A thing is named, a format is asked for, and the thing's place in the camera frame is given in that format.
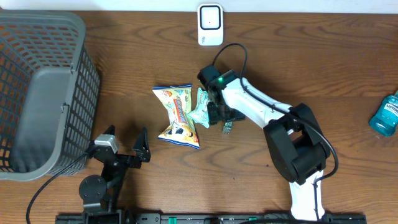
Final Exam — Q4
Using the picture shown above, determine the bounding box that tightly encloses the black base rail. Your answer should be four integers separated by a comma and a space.
55, 212, 368, 224

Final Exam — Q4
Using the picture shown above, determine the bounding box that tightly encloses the grey plastic shopping basket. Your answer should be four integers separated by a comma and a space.
1, 10, 100, 181

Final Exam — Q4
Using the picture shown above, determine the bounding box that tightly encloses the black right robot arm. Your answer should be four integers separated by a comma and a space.
198, 67, 331, 221

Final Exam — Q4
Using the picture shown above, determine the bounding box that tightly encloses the blue mouthwash bottle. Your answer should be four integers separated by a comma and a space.
369, 92, 397, 136

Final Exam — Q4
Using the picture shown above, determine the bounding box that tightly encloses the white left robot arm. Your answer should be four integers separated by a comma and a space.
79, 125, 151, 224

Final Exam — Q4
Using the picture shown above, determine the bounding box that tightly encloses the teal wet wipes pack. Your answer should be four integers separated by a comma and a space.
187, 88, 210, 128

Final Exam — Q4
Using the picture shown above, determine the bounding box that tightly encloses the white barcode scanner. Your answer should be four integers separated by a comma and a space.
197, 3, 224, 46

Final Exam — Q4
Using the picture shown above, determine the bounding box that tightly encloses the yellow snack bag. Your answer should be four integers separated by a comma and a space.
152, 84, 200, 149

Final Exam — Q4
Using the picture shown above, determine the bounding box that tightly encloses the green round-logo box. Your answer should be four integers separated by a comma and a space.
222, 121, 233, 134

